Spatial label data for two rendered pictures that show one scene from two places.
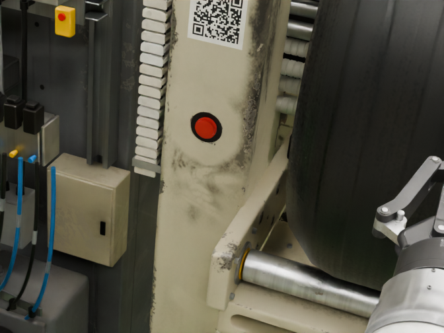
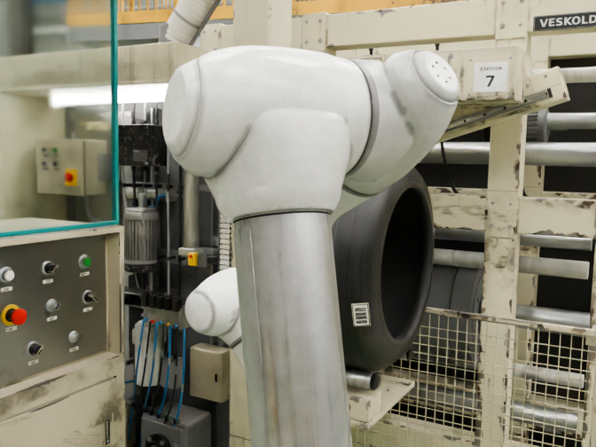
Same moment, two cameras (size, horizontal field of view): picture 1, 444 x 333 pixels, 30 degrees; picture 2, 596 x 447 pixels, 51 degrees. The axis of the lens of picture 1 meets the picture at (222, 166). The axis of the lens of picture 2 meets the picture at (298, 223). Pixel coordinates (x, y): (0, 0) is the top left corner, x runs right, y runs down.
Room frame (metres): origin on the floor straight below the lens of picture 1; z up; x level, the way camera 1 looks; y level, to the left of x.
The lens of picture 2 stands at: (-0.75, -0.50, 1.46)
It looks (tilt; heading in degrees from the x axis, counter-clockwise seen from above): 6 degrees down; 12
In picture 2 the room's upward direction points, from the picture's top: 1 degrees clockwise
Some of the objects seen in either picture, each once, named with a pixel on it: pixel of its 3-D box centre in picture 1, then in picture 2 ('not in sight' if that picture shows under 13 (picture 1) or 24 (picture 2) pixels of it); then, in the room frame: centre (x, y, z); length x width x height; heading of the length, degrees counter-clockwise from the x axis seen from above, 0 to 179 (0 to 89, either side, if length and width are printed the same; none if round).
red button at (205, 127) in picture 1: (207, 126); not in sight; (1.00, 0.03, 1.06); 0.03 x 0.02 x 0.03; 74
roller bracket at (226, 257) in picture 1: (263, 209); not in sight; (1.05, -0.07, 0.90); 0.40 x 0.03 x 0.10; 164
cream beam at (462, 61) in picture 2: not in sight; (421, 82); (1.25, -0.45, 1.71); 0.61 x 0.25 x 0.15; 74
